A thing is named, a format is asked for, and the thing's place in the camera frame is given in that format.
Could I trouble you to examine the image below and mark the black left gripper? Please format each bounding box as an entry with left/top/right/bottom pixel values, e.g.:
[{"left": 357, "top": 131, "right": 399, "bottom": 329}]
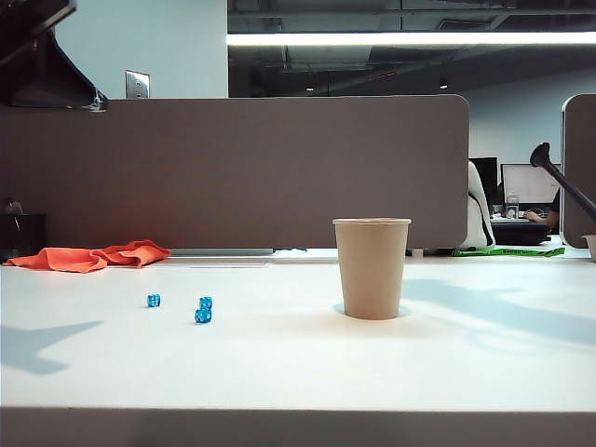
[{"left": 0, "top": 0, "right": 111, "bottom": 112}]

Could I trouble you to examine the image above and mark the bare person forearm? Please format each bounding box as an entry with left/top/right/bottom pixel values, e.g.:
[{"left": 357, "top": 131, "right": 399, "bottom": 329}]
[{"left": 524, "top": 209, "right": 560, "bottom": 224}]

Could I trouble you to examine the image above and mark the brown paper cup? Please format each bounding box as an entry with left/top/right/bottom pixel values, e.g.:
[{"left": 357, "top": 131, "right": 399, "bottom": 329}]
[{"left": 332, "top": 217, "right": 413, "bottom": 322}]

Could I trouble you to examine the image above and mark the orange cloth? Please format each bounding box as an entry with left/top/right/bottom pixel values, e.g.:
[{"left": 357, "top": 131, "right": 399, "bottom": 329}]
[{"left": 4, "top": 238, "right": 173, "bottom": 275}]

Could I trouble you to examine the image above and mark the large brown desk divider panel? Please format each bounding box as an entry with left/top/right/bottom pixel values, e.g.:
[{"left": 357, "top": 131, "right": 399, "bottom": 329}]
[{"left": 0, "top": 94, "right": 471, "bottom": 251}]

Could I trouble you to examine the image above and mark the black dark-screen monitor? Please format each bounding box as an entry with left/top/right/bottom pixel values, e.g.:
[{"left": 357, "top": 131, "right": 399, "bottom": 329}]
[{"left": 470, "top": 156, "right": 500, "bottom": 206}]

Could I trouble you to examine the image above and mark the white-screen monitor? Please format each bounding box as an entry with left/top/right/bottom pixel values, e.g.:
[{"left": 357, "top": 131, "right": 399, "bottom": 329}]
[{"left": 500, "top": 162, "right": 563, "bottom": 206}]

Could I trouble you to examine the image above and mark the black flat bag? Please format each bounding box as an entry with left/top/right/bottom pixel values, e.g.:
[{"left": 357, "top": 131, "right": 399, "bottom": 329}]
[{"left": 491, "top": 221, "right": 554, "bottom": 247}]

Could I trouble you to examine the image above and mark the person in black shirt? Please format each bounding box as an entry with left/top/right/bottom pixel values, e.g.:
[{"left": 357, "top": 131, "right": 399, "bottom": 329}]
[{"left": 548, "top": 185, "right": 563, "bottom": 230}]

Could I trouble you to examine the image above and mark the silver wall outlet plate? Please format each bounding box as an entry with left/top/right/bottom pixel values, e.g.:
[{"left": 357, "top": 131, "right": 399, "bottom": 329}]
[{"left": 124, "top": 69, "right": 152, "bottom": 100}]

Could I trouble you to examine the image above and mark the grey metal rail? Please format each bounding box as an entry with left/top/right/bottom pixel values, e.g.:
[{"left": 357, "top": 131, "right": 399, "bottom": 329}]
[{"left": 169, "top": 248, "right": 277, "bottom": 257}]

